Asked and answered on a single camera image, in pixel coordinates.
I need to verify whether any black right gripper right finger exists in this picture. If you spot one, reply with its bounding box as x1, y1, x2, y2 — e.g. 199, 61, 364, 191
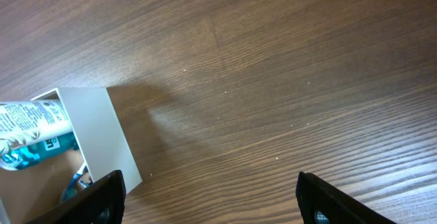
296, 171, 394, 224

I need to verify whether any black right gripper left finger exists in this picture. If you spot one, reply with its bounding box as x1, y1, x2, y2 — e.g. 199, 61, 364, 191
30, 170, 126, 224

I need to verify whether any blue white toothbrush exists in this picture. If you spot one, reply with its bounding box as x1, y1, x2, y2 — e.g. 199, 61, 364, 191
59, 163, 87, 203

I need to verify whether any blue mouthwash bottle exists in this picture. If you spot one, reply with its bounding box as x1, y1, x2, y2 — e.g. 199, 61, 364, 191
1, 132, 79, 171

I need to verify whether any white lotion tube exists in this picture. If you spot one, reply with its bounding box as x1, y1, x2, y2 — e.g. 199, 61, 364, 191
1, 100, 72, 155

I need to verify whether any blue disposable razor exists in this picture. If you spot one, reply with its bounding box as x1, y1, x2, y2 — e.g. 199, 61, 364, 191
78, 180, 92, 189

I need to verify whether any white cardboard box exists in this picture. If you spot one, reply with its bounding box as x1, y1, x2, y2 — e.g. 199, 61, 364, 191
1, 87, 142, 223

